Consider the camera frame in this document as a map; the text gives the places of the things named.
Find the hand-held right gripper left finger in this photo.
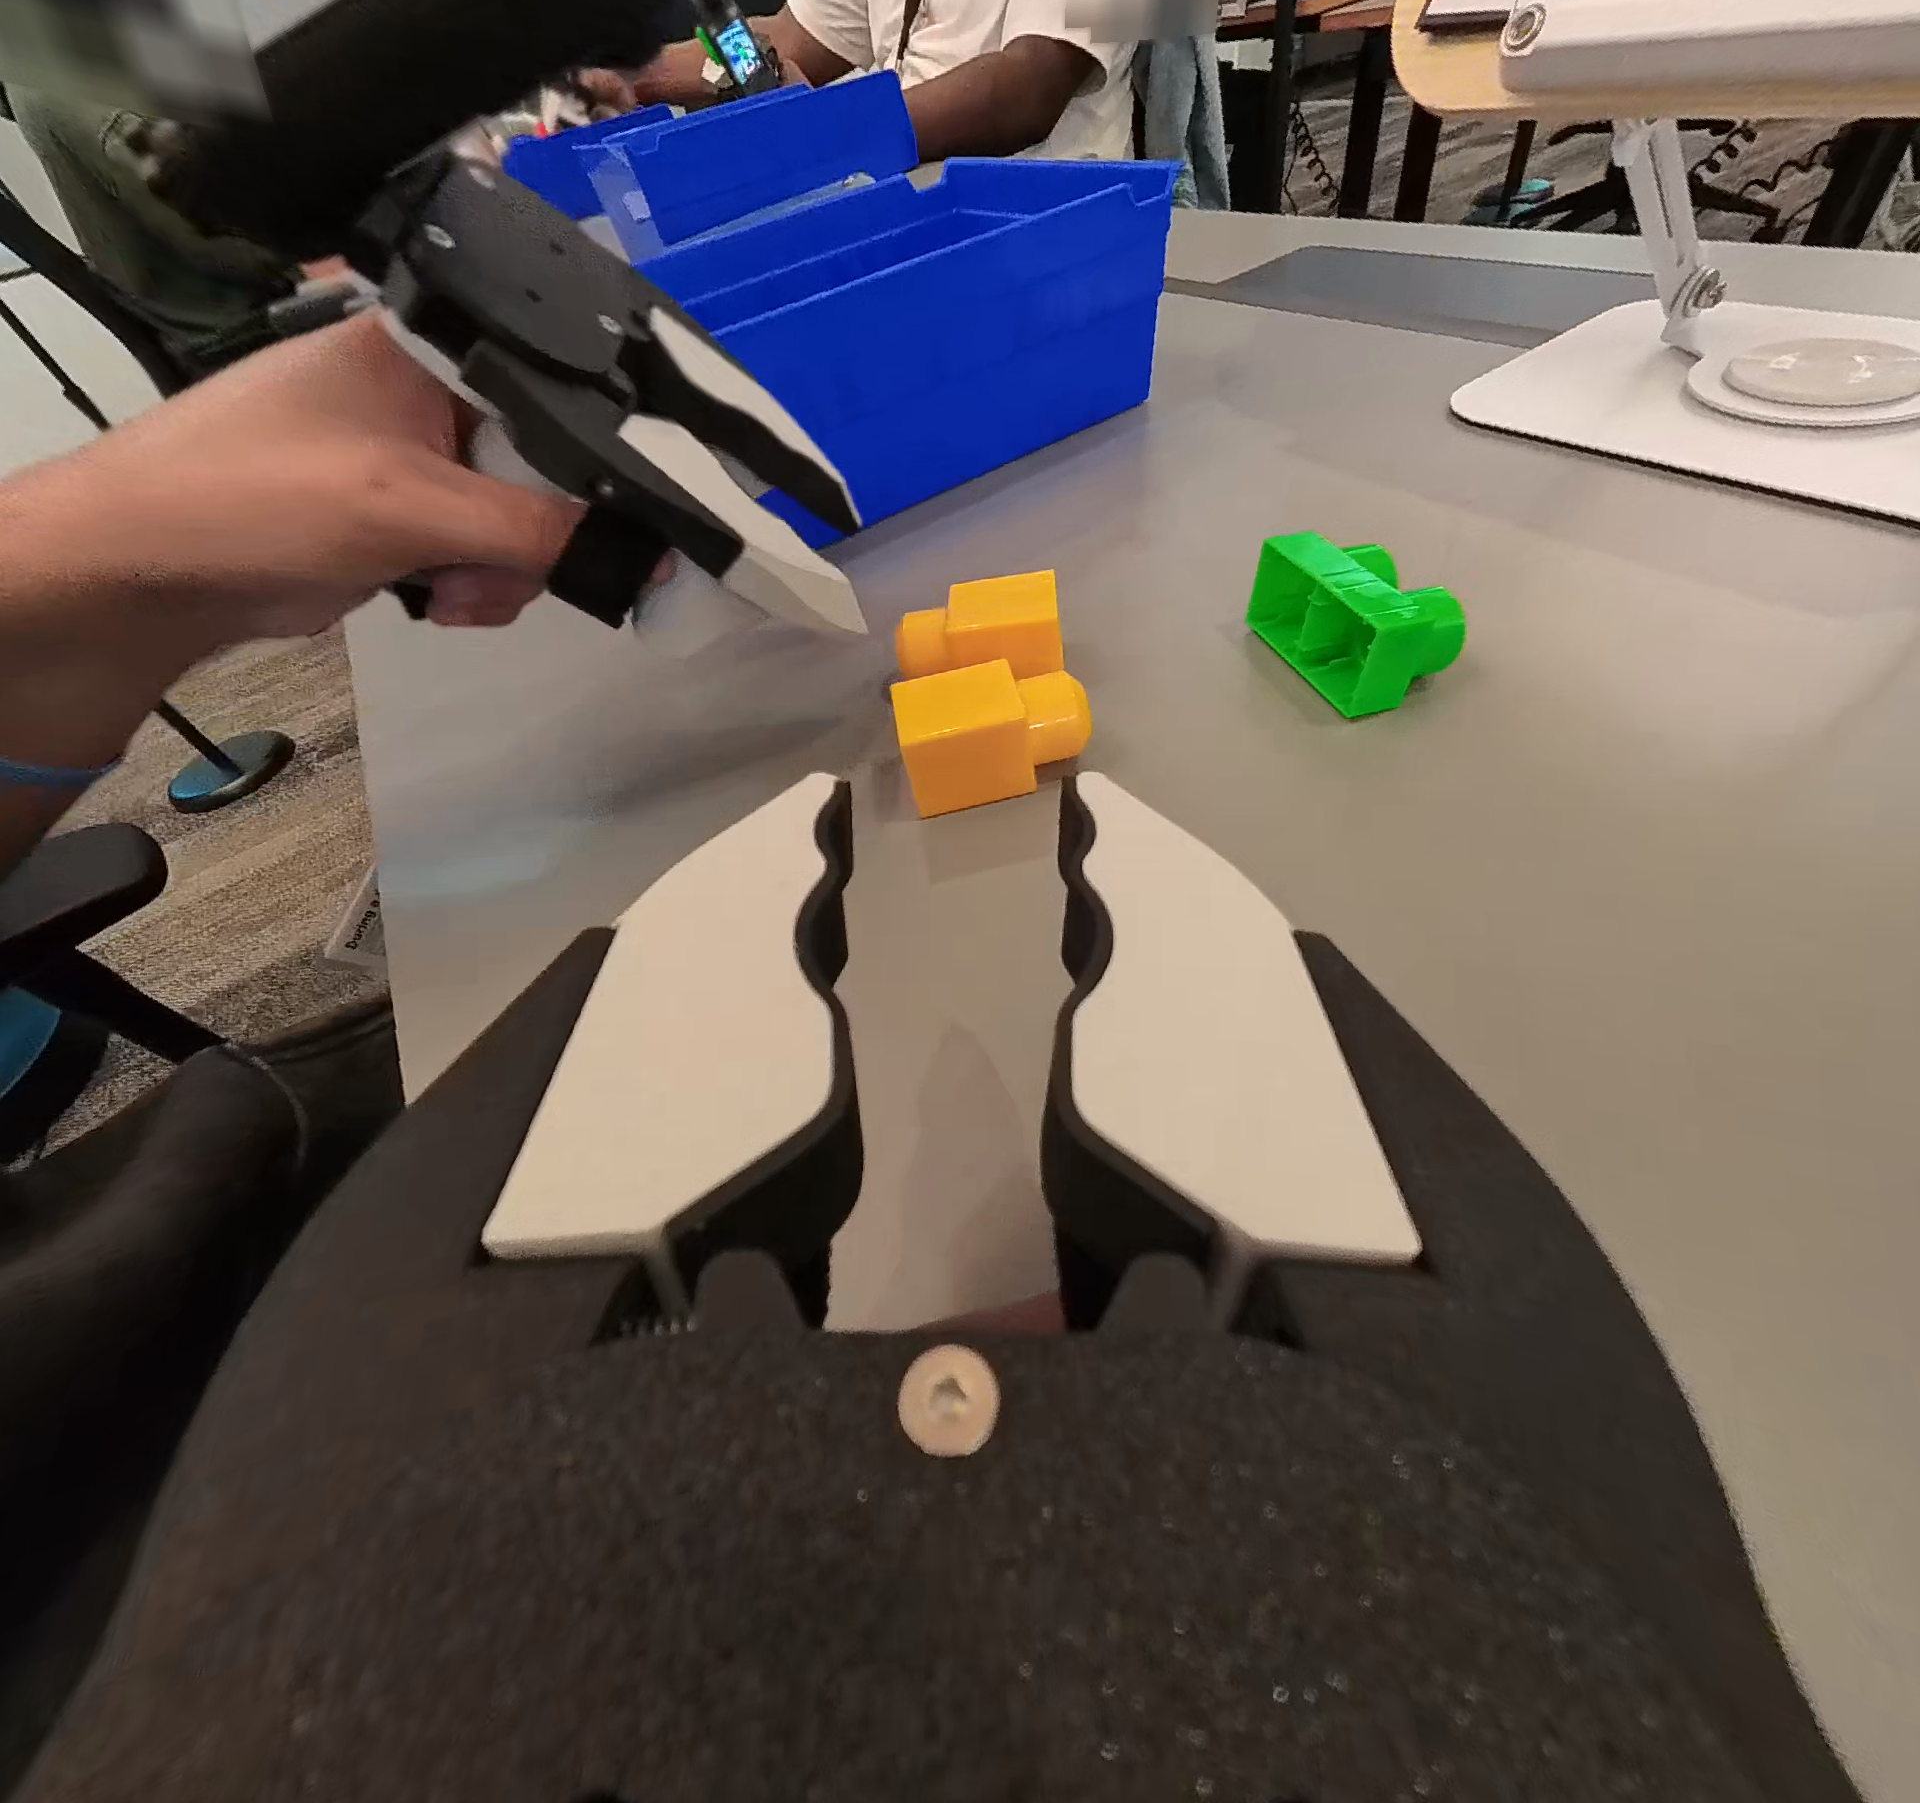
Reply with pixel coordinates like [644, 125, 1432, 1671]
[480, 771, 871, 1338]

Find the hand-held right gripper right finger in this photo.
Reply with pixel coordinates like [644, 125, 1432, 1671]
[1040, 769, 1425, 1338]

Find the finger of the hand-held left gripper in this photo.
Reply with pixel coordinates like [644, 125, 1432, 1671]
[616, 415, 874, 641]
[643, 307, 867, 536]

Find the blue plastic storage bin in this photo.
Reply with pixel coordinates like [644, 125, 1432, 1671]
[579, 72, 920, 251]
[503, 107, 678, 222]
[630, 158, 1178, 552]

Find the green toy block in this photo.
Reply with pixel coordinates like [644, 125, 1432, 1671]
[1245, 533, 1469, 723]

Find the grey desk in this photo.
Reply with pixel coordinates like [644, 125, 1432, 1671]
[346, 206, 1920, 1803]

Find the person's left hand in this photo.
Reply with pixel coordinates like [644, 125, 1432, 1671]
[0, 281, 595, 771]

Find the black round stand base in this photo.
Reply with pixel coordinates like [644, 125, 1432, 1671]
[151, 700, 298, 814]

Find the blue denim jacket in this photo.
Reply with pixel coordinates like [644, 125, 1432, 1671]
[1132, 33, 1234, 211]

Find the black blue office chair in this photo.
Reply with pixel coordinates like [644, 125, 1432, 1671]
[0, 824, 226, 1160]

